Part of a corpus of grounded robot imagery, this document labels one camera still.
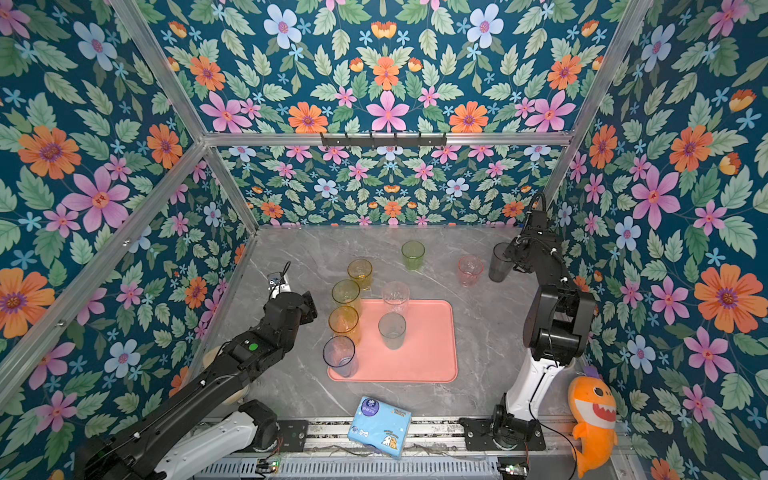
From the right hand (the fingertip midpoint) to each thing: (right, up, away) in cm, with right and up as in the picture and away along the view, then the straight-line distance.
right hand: (519, 254), depth 95 cm
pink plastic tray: (-30, -31, -5) cm, 43 cm away
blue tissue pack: (-42, -42, -24) cm, 64 cm away
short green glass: (-34, +1, +11) cm, 36 cm away
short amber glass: (-52, -6, +5) cm, 52 cm away
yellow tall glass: (-53, -19, -13) cm, 58 cm away
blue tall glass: (-54, -26, -18) cm, 63 cm away
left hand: (-64, -10, -17) cm, 67 cm away
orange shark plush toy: (+9, -37, -24) cm, 45 cm away
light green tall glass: (-55, -11, -7) cm, 56 cm away
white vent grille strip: (-48, -51, -24) cm, 75 cm away
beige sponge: (-93, -29, -11) cm, 98 cm away
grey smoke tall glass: (-5, -3, +3) cm, 7 cm away
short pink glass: (-14, -5, +8) cm, 17 cm away
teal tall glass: (-41, -22, -7) cm, 47 cm away
